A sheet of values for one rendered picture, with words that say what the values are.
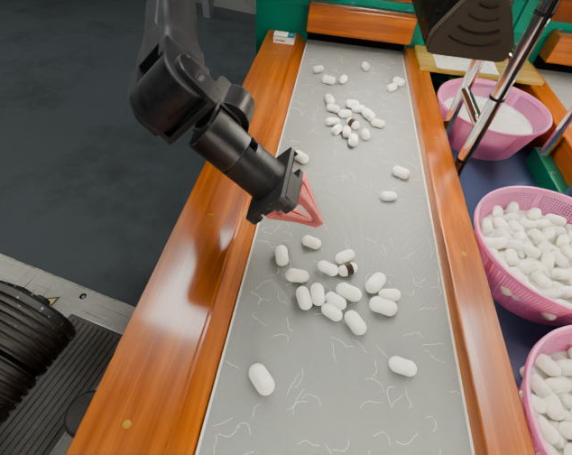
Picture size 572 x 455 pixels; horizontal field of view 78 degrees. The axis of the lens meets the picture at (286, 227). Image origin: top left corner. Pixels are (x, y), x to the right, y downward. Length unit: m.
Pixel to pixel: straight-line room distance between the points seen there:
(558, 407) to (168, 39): 0.61
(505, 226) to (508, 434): 0.36
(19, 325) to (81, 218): 1.27
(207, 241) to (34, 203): 1.45
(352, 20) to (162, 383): 1.01
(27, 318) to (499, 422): 0.55
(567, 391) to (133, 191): 1.66
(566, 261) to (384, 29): 0.76
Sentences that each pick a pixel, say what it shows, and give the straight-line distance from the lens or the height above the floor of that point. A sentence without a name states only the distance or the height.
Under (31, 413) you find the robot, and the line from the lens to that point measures 0.83.
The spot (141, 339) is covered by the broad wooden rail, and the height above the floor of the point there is 0.76.
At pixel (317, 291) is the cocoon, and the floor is 0.76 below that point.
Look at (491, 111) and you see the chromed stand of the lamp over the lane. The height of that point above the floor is 0.88.
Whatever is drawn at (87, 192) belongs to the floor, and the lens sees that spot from 1.89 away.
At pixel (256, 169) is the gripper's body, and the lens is 0.42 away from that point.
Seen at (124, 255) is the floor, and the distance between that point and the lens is 1.56.
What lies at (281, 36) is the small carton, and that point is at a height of 0.78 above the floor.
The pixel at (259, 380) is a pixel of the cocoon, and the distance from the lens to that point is 0.44.
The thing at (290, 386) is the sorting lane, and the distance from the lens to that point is 0.46.
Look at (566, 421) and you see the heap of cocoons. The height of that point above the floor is 0.73.
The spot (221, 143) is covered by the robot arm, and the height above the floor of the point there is 0.94.
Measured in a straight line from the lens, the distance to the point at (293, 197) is 0.42.
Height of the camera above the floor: 1.18
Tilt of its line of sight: 49 degrees down
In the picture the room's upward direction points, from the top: 6 degrees clockwise
